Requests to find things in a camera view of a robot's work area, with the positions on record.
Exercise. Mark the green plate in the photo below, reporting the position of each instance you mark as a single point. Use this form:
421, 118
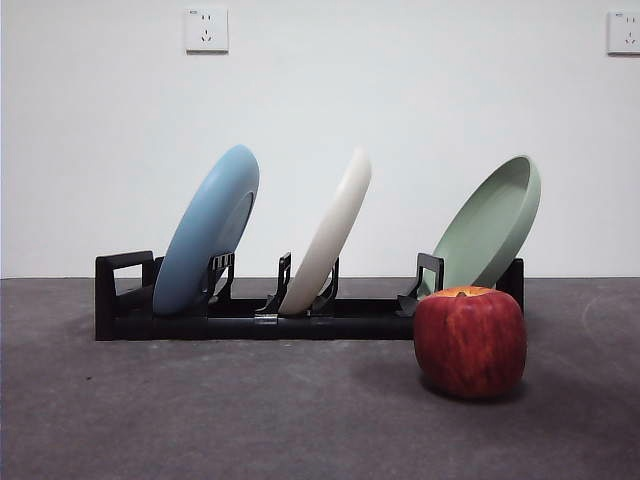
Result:
485, 230

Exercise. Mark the black plate rack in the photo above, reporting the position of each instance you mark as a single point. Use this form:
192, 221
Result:
350, 325

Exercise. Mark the white wall socket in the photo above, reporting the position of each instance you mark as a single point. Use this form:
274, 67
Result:
625, 32
207, 30

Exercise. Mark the white plate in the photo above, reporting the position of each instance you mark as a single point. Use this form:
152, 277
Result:
335, 235

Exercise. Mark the red apple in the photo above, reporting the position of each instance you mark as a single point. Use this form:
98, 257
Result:
470, 345

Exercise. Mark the blue plate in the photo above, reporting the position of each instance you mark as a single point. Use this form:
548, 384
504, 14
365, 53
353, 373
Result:
200, 235

